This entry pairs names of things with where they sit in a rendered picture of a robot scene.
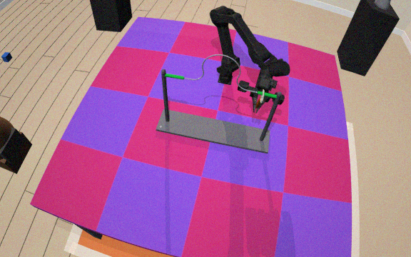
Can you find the orange handle with grey loop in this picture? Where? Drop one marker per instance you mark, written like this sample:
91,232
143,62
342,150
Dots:
260,100

